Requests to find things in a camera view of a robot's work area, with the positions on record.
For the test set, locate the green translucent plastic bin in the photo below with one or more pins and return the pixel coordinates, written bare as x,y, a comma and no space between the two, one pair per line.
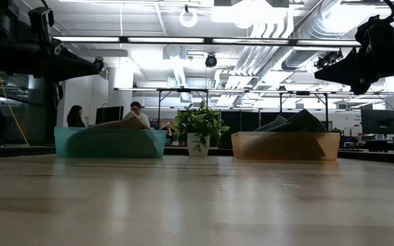
80,147

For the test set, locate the black background table frame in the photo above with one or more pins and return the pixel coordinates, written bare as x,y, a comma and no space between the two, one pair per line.
183,90

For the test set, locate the orange translucent plastic bin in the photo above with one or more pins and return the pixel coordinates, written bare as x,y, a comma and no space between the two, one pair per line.
251,150

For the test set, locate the black overhead camera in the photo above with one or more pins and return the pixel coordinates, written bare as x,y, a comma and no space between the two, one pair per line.
211,61

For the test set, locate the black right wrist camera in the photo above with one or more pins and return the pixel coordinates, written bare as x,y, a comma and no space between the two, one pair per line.
373,30

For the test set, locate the black computer monitor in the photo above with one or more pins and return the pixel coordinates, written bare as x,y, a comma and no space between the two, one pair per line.
109,115
380,121

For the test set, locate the beige cap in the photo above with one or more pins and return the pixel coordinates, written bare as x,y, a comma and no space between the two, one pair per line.
128,123

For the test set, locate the overhead light bar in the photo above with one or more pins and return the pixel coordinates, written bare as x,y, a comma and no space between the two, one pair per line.
209,41

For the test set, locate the seated person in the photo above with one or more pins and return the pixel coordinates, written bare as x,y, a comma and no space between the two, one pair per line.
136,108
75,118

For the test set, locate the potted green plant white pot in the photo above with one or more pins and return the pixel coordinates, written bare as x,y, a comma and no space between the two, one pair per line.
198,143

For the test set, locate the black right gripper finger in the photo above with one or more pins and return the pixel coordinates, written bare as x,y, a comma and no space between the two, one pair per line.
347,71

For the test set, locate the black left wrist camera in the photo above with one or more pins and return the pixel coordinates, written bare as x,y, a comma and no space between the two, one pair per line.
41,20

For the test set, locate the dark cluttered desk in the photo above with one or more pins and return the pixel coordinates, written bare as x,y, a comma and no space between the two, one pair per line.
381,145

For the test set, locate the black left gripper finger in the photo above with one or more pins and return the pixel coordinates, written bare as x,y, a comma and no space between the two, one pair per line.
75,66

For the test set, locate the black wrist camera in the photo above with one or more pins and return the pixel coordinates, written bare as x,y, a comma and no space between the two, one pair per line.
373,30
41,20

